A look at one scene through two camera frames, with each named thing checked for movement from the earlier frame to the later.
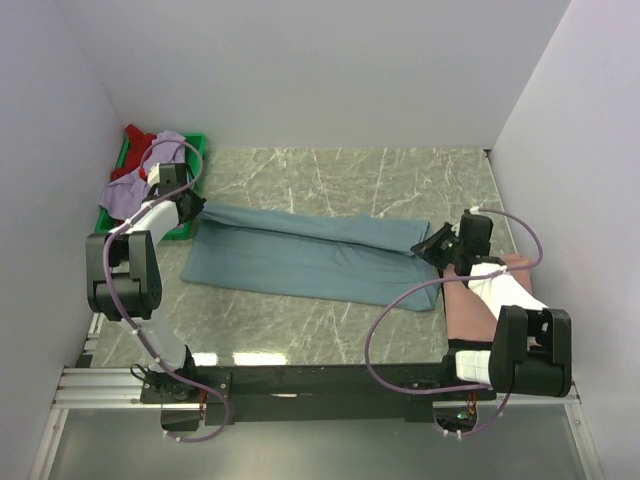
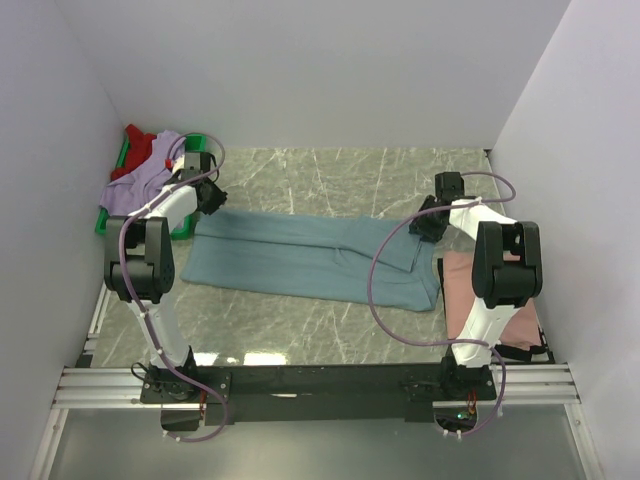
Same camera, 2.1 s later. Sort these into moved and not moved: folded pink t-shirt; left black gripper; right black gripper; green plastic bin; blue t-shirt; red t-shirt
Moved: right black gripper; left black gripper
Not moved: folded pink t-shirt; blue t-shirt; green plastic bin; red t-shirt
